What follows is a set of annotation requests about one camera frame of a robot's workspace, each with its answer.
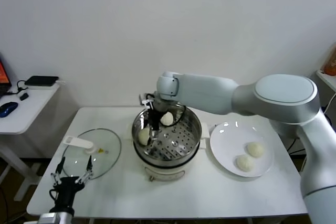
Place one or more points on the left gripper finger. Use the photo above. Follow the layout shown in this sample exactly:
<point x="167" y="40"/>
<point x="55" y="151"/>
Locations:
<point x="88" y="171"/>
<point x="60" y="171"/>

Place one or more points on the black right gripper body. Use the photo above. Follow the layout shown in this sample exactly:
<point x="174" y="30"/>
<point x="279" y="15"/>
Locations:
<point x="161" y="104"/>

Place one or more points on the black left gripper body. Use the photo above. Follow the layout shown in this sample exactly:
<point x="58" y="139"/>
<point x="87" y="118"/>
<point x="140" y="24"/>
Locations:
<point x="65" y="192"/>

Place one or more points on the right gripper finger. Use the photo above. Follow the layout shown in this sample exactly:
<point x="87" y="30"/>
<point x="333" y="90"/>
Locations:
<point x="152" y="132"/>
<point x="157" y="120"/>

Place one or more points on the white steamed baozi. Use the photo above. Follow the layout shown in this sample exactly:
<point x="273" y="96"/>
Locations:
<point x="167" y="119"/>
<point x="245" y="163"/>
<point x="143" y="137"/>
<point x="255" y="149"/>

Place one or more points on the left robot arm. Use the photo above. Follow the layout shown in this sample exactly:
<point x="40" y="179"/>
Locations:
<point x="65" y="218"/>

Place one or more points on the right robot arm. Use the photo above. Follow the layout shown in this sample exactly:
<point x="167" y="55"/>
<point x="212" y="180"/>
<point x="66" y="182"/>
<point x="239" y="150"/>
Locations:
<point x="275" y="98"/>

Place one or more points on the stainless steel steamer basket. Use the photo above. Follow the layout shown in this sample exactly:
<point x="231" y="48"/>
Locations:
<point x="183" y="134"/>

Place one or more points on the white electric pot base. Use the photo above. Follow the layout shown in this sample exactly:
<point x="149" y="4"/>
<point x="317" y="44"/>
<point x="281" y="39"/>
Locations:
<point x="164" y="170"/>

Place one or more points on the white side desk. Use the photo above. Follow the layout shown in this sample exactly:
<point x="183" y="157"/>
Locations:
<point x="31" y="108"/>

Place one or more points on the white round plate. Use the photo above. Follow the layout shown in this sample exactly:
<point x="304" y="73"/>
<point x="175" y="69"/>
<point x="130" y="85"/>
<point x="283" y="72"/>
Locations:
<point x="225" y="150"/>

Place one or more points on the blue computer mouse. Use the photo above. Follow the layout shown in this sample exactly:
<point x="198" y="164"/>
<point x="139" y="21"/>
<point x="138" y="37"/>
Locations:
<point x="8" y="108"/>

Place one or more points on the small black adapter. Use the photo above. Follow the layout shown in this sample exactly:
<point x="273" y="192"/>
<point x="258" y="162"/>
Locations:
<point x="24" y="97"/>

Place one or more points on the black flat hard drive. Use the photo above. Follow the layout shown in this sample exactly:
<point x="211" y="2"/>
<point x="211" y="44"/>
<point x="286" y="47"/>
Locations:
<point x="42" y="80"/>

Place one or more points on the black laptop with red screen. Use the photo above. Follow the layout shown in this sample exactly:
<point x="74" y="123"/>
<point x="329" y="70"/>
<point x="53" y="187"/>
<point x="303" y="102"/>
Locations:
<point x="4" y="74"/>

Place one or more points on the white desk with foot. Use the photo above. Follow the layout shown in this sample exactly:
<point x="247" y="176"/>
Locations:
<point x="328" y="78"/>

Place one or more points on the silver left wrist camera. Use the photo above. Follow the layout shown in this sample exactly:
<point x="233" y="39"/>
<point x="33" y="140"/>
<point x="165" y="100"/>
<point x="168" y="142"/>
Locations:
<point x="47" y="218"/>

